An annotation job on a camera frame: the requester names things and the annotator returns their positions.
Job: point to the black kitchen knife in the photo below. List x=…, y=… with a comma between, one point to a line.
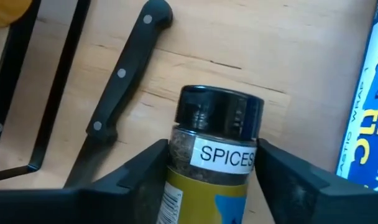
x=130, y=68

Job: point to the wooden shelf with black frame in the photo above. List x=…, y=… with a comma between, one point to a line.
x=61, y=77

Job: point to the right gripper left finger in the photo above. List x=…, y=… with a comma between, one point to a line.
x=83, y=207

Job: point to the blue plastic wrap box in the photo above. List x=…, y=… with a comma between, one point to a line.
x=369, y=124

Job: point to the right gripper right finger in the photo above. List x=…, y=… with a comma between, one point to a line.
x=325, y=205

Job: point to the yellow label black-lid spice jar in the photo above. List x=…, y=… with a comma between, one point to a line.
x=220, y=109

